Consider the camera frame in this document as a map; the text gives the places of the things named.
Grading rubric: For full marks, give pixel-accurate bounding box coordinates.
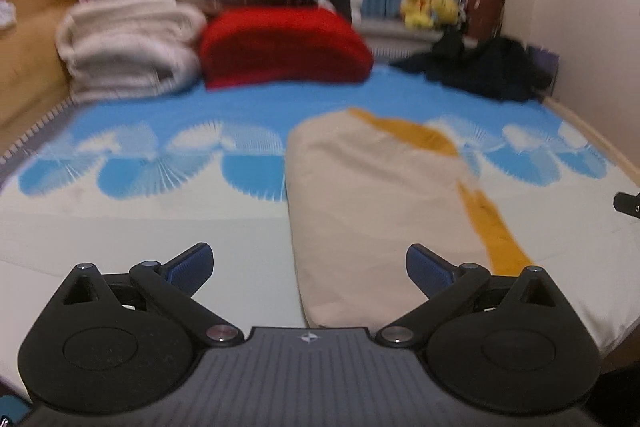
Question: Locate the dark red bag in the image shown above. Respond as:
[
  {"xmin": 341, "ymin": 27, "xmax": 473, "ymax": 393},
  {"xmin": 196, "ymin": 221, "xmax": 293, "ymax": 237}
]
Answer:
[{"xmin": 464, "ymin": 0, "xmax": 507, "ymax": 42}]

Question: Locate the yellow plush toy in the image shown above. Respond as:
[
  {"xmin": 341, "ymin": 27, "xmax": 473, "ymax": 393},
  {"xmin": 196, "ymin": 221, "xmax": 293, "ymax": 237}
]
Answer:
[
  {"xmin": 400, "ymin": 0, "xmax": 435, "ymax": 31},
  {"xmin": 431, "ymin": 0, "xmax": 462, "ymax": 29}
]

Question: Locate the wooden bed frame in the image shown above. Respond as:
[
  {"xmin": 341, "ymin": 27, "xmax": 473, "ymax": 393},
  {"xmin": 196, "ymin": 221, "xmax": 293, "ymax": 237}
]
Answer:
[{"xmin": 542, "ymin": 96, "xmax": 640, "ymax": 190}]

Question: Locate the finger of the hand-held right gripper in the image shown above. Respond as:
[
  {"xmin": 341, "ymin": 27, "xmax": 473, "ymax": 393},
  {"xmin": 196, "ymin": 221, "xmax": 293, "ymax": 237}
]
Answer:
[{"xmin": 613, "ymin": 190, "xmax": 640, "ymax": 222}]

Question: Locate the blue patterned bed sheet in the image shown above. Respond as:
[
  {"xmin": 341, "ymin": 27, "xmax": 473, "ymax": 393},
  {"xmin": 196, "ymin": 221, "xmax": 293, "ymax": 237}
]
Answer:
[{"xmin": 0, "ymin": 64, "xmax": 640, "ymax": 390}]

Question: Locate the wooden headboard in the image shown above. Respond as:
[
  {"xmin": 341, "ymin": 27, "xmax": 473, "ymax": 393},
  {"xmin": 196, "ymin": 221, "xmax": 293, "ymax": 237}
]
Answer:
[{"xmin": 0, "ymin": 0, "xmax": 95, "ymax": 154}]

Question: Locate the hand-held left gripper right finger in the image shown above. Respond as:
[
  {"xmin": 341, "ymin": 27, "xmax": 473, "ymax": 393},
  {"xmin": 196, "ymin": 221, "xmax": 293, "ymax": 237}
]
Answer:
[{"xmin": 375, "ymin": 243, "xmax": 566, "ymax": 349}]

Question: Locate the white folded quilt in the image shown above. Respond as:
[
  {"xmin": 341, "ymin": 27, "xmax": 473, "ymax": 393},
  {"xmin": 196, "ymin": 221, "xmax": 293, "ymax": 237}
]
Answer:
[{"xmin": 54, "ymin": 0, "xmax": 209, "ymax": 102}]

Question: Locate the black jacket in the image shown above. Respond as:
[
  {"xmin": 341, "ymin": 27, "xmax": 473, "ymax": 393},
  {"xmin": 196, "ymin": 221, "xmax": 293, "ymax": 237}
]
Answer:
[{"xmin": 389, "ymin": 29, "xmax": 555, "ymax": 104}]

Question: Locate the grey windowsill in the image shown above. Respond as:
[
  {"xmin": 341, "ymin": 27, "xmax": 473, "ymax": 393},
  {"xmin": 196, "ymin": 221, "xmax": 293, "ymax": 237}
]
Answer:
[{"xmin": 356, "ymin": 17, "xmax": 482, "ymax": 55}]

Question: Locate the navy trimmed folded cloth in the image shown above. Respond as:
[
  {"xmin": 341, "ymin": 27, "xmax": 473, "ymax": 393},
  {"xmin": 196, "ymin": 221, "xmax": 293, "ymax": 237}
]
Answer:
[{"xmin": 172, "ymin": 0, "xmax": 323, "ymax": 18}]

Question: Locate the beige and yellow hoodie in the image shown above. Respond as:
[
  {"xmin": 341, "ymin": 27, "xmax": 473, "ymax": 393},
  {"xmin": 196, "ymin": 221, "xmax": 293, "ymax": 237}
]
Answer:
[{"xmin": 284, "ymin": 107, "xmax": 537, "ymax": 329}]

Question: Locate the red folded blanket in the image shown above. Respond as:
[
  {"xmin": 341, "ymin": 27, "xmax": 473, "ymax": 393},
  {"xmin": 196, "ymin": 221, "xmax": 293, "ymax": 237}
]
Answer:
[{"xmin": 198, "ymin": 6, "xmax": 376, "ymax": 91}]

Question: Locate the purple bag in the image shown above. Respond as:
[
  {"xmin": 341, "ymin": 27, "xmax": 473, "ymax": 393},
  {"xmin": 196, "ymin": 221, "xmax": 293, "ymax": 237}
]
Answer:
[{"xmin": 529, "ymin": 46, "xmax": 560, "ymax": 94}]

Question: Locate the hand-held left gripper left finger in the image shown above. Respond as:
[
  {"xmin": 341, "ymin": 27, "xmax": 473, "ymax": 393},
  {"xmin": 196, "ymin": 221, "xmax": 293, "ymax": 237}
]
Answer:
[{"xmin": 52, "ymin": 241, "xmax": 246, "ymax": 349}]

